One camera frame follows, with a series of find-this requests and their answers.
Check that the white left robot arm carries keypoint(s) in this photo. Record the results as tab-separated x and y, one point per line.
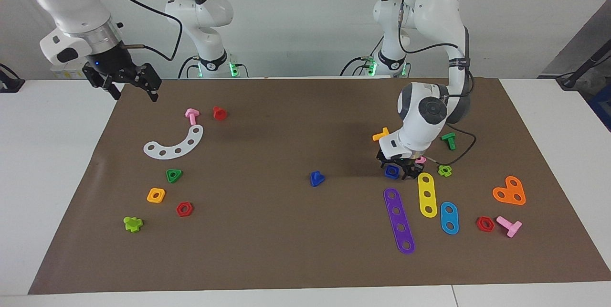
432	11

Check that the blue square nut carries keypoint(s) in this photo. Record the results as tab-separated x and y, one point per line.
387	173

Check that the white curved five-hole plate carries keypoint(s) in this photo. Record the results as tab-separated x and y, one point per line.
184	147

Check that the green triangle nut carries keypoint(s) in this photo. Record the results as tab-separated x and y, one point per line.
178	173

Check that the lime green cross nut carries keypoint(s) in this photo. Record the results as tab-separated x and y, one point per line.
449	171

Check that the red plastic screw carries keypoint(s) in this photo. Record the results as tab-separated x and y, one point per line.
219	113

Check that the orange plastic screw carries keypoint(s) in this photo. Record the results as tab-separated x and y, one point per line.
380	135

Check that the blue box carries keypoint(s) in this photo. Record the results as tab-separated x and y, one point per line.
602	106

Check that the black clamp device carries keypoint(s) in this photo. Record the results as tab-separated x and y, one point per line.
9	85

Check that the lime green cross-head screw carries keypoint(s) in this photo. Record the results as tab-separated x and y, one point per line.
132	224

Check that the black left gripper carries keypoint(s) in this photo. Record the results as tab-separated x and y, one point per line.
398	160

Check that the pink plastic screw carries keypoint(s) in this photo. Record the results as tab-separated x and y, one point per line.
511	227
192	116

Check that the black stand leg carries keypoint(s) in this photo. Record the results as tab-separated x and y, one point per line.
589	63

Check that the green plastic screw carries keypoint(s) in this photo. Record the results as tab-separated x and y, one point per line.
449	139

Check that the orange square nut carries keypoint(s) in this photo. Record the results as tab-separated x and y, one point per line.
150	196

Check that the orange heart-shaped plate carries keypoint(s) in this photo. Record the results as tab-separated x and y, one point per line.
510	192

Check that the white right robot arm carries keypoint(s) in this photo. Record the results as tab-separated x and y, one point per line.
71	1

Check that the blue two-hole plate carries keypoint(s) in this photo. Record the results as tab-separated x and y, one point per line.
449	218

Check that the brown table mat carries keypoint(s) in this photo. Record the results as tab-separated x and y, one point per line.
286	230

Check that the red hexagon nut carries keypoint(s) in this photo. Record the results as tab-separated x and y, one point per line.
479	224
179	209

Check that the white box with yellow labels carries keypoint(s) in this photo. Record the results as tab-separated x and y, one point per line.
67	73

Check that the yellow three-hole plate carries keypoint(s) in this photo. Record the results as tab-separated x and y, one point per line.
426	186

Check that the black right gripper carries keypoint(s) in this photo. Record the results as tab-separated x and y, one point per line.
112	58

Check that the blue triangle-head screw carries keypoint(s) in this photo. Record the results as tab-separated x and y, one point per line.
316	179

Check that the pink square nut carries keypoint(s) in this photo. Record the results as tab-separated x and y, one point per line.
422	159

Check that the purple four-hole plate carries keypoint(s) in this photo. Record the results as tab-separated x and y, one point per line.
398	218

